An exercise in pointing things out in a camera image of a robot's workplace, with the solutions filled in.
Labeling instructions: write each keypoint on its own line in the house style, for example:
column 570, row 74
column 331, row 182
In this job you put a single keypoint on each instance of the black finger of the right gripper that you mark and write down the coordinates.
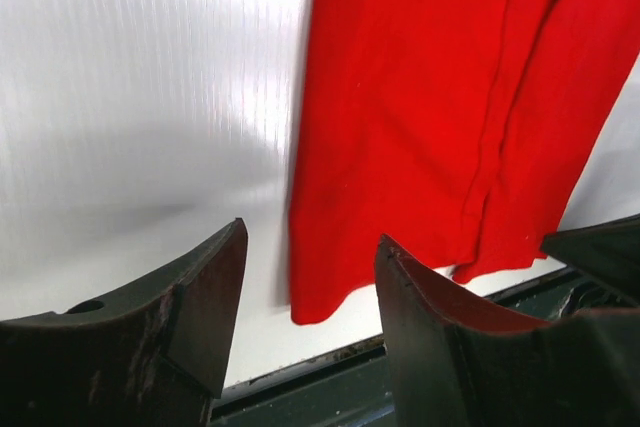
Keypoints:
column 607, row 253

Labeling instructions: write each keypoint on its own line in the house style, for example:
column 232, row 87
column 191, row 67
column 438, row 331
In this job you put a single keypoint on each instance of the red t shirt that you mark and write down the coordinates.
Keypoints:
column 458, row 127

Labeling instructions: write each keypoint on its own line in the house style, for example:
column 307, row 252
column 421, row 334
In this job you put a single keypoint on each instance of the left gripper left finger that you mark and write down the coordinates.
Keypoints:
column 153, row 352

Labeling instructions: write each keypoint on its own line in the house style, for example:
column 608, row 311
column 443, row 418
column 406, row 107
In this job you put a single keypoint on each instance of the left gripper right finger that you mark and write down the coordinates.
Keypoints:
column 457, row 359

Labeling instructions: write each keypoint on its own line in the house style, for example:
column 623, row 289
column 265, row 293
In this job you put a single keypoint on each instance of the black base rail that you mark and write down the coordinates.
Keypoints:
column 351, row 386

